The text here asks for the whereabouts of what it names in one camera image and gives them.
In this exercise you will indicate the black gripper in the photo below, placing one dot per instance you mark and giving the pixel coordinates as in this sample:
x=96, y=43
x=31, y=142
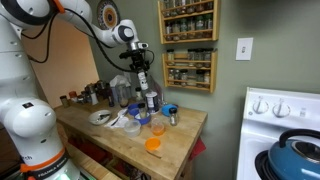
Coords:
x=138, y=60

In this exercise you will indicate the white cylindrical container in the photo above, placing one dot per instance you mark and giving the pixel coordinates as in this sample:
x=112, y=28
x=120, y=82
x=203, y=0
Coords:
x=143, y=82

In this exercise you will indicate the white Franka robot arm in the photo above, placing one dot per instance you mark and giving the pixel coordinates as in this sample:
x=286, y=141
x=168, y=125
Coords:
x=30, y=123

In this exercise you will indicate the blue lunchbox bowl white inside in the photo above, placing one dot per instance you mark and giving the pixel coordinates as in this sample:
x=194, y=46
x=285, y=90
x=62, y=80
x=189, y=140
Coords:
x=147, y=121

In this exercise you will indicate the glass pitcher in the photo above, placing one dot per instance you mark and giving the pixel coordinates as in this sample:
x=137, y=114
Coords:
x=122, y=95

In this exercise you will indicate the glass spice jar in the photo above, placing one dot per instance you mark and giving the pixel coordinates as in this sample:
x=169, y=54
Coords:
x=191, y=55
x=170, y=55
x=208, y=55

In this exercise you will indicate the plain blue bowl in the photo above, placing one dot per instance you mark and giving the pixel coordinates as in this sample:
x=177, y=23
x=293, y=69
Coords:
x=132, y=109

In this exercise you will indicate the black-lidded spice jar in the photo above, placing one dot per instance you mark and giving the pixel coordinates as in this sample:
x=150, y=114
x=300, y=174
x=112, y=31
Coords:
x=142, y=111

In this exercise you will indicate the blue plastic cup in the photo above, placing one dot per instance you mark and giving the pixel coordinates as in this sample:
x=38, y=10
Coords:
x=166, y=110

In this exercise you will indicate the white paper napkin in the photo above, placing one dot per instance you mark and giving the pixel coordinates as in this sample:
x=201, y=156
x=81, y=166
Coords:
x=120, y=123

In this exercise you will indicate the glass shaker silver cap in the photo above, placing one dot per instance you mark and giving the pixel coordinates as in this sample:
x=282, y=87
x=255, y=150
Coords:
x=173, y=118

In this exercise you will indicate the dark table knife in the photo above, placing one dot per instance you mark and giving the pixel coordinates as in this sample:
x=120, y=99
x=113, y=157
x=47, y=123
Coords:
x=115, y=121

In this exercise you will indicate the translucent plastic bowl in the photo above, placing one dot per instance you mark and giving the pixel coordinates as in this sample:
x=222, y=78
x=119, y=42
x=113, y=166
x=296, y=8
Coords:
x=132, y=129

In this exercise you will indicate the metal utensil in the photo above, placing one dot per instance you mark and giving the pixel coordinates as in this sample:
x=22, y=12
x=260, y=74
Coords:
x=104, y=116

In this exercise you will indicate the orange translucent cup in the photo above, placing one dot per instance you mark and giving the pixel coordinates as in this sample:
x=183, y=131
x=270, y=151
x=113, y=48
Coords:
x=158, y=130

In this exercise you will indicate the wooden spice rack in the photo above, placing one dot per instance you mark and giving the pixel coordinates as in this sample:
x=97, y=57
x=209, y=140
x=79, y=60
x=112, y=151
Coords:
x=213, y=71
x=215, y=20

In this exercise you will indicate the orange round lid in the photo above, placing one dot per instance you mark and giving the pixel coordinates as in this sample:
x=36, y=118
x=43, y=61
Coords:
x=152, y=144

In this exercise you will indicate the red-lidded jar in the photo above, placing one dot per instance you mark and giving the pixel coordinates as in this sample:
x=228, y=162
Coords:
x=72, y=96

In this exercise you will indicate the small brown jar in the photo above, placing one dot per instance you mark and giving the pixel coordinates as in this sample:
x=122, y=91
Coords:
x=64, y=101

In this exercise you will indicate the red cloth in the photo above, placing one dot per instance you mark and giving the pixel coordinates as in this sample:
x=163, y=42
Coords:
x=197, y=150

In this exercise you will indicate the white stove knob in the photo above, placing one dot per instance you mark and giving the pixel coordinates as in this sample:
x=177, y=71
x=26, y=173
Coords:
x=281, y=108
x=260, y=106

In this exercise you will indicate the white stove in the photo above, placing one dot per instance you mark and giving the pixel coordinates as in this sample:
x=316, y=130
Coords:
x=253, y=146

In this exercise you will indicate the black burner coil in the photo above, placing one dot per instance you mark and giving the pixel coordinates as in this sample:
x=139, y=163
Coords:
x=261, y=165

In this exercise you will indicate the blue kettle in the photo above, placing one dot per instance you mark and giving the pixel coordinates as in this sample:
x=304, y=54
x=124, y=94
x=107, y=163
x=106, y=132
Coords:
x=286, y=166

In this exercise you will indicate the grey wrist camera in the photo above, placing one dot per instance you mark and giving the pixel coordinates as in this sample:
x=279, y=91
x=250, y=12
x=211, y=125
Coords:
x=143, y=45

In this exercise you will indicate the decorative wall plate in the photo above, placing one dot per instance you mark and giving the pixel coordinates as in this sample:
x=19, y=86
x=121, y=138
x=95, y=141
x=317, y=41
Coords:
x=108, y=15

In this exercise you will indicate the white light switch plate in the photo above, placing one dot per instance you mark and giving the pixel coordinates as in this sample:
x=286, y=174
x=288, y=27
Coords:
x=244, y=49

